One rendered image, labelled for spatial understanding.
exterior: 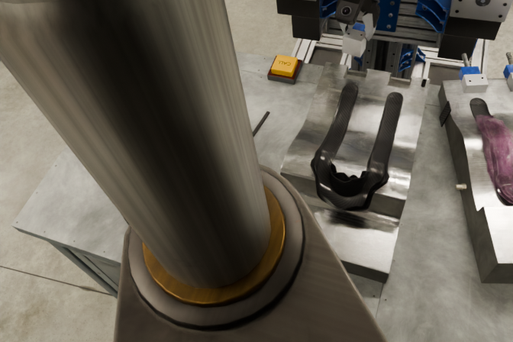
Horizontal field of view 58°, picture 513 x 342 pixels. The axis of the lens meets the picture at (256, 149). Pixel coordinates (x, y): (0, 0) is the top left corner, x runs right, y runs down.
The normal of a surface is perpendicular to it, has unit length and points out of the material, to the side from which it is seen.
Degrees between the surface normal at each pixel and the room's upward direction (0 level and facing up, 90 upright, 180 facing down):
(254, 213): 90
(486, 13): 90
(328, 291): 0
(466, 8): 90
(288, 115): 0
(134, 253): 0
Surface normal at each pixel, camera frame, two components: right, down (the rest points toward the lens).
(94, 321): -0.12, -0.57
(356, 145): 0.05, -0.87
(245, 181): 0.88, 0.33
